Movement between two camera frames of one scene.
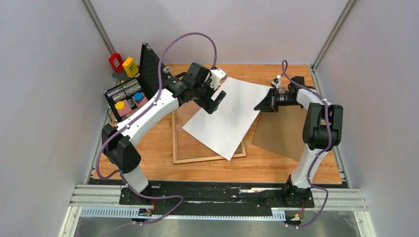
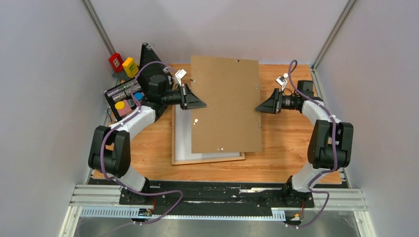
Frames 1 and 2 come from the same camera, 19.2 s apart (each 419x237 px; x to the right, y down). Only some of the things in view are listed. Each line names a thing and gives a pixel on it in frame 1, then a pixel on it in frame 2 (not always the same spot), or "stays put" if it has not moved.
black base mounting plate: (215, 197) stays put
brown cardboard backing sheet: (282, 132) to (230, 88)
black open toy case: (121, 99) stays put
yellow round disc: (119, 105) stays put
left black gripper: (213, 106) to (188, 99)
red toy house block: (116, 61) stays put
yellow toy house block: (130, 67) stays put
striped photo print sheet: (225, 129) to (183, 139)
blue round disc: (138, 96) stays put
